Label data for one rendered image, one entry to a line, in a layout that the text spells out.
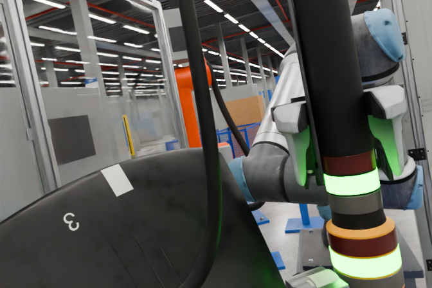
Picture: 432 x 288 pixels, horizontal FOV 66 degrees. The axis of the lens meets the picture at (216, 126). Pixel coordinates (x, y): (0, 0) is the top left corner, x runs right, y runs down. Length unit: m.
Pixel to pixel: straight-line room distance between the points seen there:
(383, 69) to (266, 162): 0.37
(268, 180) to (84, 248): 0.31
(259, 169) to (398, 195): 0.52
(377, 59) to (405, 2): 1.34
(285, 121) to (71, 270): 0.19
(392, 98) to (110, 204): 0.23
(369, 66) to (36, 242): 0.68
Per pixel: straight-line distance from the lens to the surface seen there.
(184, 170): 0.33
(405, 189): 0.97
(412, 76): 2.07
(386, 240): 0.24
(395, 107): 0.20
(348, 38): 0.23
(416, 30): 2.09
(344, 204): 0.23
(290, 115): 0.20
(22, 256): 0.29
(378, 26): 0.76
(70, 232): 0.29
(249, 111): 8.26
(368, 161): 0.23
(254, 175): 0.53
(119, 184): 0.31
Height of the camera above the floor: 1.48
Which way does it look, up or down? 3 degrees down
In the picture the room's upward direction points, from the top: 11 degrees counter-clockwise
